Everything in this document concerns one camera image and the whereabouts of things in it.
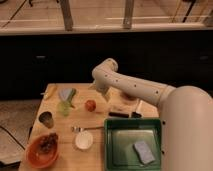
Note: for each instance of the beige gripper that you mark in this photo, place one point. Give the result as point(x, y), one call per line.
point(101, 88)

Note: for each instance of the red apple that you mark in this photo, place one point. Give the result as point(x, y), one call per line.
point(90, 105)

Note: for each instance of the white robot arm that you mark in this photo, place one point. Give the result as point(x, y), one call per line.
point(186, 115)

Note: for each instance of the green plastic cup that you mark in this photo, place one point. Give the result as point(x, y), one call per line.
point(63, 108)

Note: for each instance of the white paper cup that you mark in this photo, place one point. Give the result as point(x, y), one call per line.
point(84, 140)

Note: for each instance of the metal cup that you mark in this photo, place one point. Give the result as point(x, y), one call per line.
point(46, 119)

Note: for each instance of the dark red bowl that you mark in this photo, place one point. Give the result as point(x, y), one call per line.
point(128, 97)

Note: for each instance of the tan block with black base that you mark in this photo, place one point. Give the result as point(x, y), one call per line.
point(116, 111)

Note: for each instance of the blue and green cloth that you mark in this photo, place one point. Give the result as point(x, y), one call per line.
point(66, 94)

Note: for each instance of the green plastic tray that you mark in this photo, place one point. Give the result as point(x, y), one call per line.
point(120, 135)

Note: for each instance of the metal fork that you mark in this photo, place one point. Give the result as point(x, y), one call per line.
point(80, 129)

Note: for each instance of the blue sponge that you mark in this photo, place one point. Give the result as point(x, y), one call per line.
point(144, 152)

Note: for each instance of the orange bowl with food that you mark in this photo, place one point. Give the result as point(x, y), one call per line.
point(43, 151)

